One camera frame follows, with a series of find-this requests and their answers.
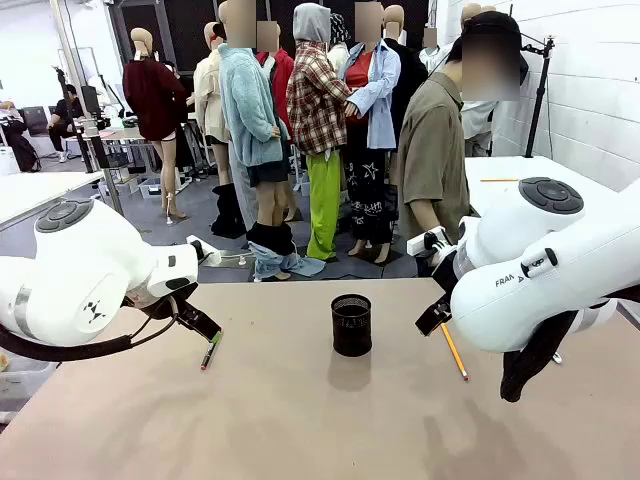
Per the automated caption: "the mannequin in pale top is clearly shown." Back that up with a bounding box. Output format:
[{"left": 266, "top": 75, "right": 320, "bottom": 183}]
[{"left": 418, "top": 27, "right": 454, "bottom": 71}]

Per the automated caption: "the mannequin in cream jacket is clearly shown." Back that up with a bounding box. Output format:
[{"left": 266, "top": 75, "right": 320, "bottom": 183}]
[{"left": 192, "top": 22, "right": 246, "bottom": 239}]

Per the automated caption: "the pale blue floor crate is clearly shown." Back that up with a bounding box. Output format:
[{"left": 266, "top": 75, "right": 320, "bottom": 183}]
[{"left": 137, "top": 177, "right": 166, "bottom": 199}]

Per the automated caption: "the person's right forearm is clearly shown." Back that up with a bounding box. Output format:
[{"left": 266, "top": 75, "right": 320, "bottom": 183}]
[{"left": 414, "top": 201, "right": 444, "bottom": 237}]

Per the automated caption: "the mannequin in pale blue shirt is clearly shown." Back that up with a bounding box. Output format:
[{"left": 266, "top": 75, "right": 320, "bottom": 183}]
[{"left": 344, "top": 0, "right": 404, "bottom": 264}]

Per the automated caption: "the black light stand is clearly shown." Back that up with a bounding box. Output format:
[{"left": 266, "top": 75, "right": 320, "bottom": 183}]
[{"left": 519, "top": 34, "right": 557, "bottom": 159}]

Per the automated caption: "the black mesh pen holder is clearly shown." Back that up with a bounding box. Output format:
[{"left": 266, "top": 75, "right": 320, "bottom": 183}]
[{"left": 330, "top": 293, "right": 373, "bottom": 358}]

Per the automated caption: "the mannequin in plaid shirt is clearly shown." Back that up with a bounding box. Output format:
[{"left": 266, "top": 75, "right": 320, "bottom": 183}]
[{"left": 285, "top": 2, "right": 354, "bottom": 262}]

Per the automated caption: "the yellow pencil red eraser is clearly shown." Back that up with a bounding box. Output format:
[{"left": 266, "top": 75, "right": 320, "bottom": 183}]
[{"left": 439, "top": 322, "right": 470, "bottom": 383}]

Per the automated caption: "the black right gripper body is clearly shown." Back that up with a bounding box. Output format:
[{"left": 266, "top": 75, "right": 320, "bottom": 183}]
[{"left": 430, "top": 248, "right": 460, "bottom": 296}]

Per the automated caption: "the mannequin in black clothes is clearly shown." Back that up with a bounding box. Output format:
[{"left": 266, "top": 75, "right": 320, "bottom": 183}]
[{"left": 382, "top": 4, "right": 431, "bottom": 151}]

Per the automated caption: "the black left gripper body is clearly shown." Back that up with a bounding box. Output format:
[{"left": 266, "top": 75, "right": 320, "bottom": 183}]
[{"left": 149, "top": 282, "right": 200, "bottom": 321}]

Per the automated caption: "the person in olive shirt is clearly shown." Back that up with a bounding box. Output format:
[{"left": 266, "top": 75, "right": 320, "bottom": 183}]
[{"left": 397, "top": 10, "right": 524, "bottom": 249}]

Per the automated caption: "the mannequin in maroon top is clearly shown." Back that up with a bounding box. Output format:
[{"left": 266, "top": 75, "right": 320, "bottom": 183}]
[{"left": 122, "top": 27, "right": 189, "bottom": 221}]

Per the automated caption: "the mannequin with patterned hood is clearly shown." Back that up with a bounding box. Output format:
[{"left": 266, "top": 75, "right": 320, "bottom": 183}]
[{"left": 328, "top": 12, "right": 351, "bottom": 71}]

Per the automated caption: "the mannequin in blue fleece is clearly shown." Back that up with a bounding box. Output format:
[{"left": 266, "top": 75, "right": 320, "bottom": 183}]
[{"left": 217, "top": 0, "right": 326, "bottom": 281}]

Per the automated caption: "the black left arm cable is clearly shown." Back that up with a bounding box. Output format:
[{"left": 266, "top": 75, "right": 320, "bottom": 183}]
[{"left": 0, "top": 298, "right": 181, "bottom": 364}]

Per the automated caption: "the metal mannequin base plate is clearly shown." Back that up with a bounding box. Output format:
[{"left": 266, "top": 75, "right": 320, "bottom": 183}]
[{"left": 199, "top": 249, "right": 251, "bottom": 269}]

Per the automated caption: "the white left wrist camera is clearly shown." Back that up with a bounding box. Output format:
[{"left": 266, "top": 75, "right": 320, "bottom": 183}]
[{"left": 148, "top": 242, "right": 200, "bottom": 297}]

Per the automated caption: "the grey work table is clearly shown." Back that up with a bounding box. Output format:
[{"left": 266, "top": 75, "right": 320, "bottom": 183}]
[{"left": 82, "top": 124, "right": 156, "bottom": 214}]

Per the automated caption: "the mannequin in red jacket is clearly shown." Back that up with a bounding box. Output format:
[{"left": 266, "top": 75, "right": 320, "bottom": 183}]
[{"left": 255, "top": 19, "right": 296, "bottom": 146}]

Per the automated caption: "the seated person in black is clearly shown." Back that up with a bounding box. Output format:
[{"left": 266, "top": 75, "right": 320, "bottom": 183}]
[{"left": 47, "top": 83, "right": 86, "bottom": 164}]

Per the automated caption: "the white side table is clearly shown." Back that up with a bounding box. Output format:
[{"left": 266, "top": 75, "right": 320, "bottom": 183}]
[{"left": 0, "top": 171, "right": 104, "bottom": 226}]

